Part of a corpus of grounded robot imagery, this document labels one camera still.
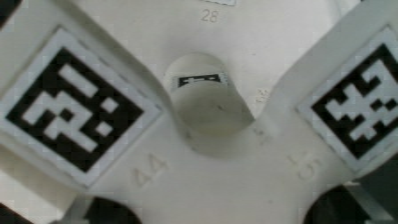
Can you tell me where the white cross-shaped table base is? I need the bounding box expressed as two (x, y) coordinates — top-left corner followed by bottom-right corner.
(0, 0), (398, 224)

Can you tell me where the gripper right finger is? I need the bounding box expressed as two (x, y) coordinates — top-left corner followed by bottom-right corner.
(301, 182), (398, 224)

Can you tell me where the white cylindrical table leg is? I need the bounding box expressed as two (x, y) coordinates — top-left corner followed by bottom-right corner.
(163, 53), (253, 136)

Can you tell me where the white round table top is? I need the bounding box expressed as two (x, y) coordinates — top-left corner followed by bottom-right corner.
(0, 0), (398, 224)

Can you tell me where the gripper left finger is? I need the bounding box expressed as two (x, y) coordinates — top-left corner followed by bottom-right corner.
(54, 195), (141, 224)

